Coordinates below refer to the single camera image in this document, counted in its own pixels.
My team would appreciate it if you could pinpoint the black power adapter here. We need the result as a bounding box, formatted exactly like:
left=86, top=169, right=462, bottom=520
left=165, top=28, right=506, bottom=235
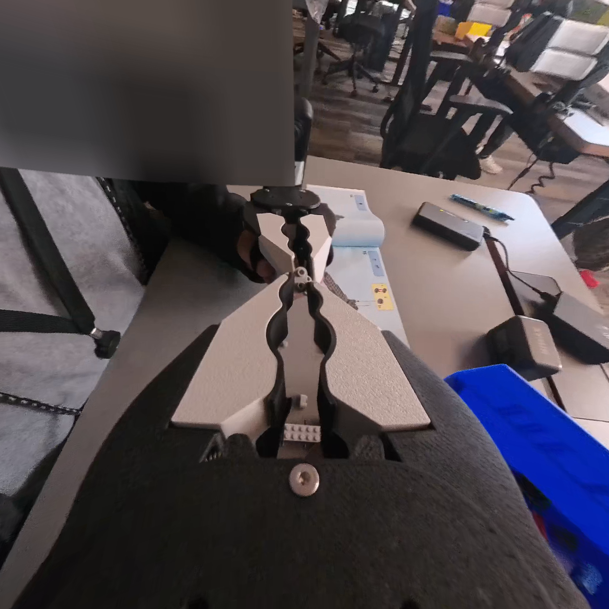
left=485, top=315, right=563, bottom=381

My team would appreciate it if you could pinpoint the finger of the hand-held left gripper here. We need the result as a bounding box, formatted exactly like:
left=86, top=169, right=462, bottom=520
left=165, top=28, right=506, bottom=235
left=299, top=215, right=334, bottom=282
left=257, top=212, right=297, bottom=276

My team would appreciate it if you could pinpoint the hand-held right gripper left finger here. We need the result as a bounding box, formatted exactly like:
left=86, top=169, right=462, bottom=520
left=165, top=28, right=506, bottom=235
left=170, top=273, right=297, bottom=458

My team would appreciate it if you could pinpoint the grey desk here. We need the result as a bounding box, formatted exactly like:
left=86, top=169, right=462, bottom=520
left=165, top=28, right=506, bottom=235
left=0, top=156, right=609, bottom=609

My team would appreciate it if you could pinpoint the pile of toy bricks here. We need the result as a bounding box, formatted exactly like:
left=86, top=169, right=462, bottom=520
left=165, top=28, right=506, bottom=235
left=521, top=471, right=609, bottom=598

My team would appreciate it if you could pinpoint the black coiled cable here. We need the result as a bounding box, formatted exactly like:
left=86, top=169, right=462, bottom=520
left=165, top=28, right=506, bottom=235
left=506, top=154, right=558, bottom=197

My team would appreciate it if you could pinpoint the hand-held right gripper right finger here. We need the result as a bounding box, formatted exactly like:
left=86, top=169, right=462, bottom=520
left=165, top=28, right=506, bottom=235
left=307, top=280, right=432, bottom=460

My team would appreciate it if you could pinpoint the black power bank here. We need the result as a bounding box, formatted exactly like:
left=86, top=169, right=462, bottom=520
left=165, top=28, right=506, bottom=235
left=411, top=201, right=486, bottom=251

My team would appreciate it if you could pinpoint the pale blue instruction booklet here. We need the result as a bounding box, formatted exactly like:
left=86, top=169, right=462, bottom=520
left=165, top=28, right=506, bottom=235
left=307, top=185, right=411, bottom=348

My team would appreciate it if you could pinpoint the person's left forearm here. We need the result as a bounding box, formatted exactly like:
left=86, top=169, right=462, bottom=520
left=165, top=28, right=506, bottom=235
left=135, top=182, right=250, bottom=269

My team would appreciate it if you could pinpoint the grey toy brick plate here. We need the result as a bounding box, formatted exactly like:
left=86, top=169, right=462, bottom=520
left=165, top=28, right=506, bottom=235
left=282, top=422, right=323, bottom=444

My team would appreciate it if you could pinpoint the brown work table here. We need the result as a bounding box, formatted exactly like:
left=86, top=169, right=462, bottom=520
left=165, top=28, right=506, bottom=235
left=495, top=67, right=609, bottom=239

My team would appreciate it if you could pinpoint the blue pen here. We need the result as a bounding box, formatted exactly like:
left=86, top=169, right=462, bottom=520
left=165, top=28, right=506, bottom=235
left=450, top=193, right=516, bottom=222

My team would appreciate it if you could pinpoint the black office chair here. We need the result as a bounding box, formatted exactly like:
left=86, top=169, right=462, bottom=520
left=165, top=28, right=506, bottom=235
left=380, top=0, right=514, bottom=180
left=320, top=0, right=396, bottom=99

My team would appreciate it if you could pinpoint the thin black cable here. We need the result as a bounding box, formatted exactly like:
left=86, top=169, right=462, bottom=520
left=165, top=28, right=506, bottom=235
left=483, top=228, right=558, bottom=301

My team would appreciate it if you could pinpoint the person's left hand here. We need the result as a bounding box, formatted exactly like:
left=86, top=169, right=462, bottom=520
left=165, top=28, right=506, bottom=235
left=235, top=230, right=278, bottom=285

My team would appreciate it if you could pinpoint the black shoulder strap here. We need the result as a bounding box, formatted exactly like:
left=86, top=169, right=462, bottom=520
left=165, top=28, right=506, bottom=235
left=0, top=169, right=122, bottom=360

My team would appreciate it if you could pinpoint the blue plastic bin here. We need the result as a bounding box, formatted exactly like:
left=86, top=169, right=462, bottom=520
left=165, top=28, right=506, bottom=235
left=444, top=364, right=609, bottom=609

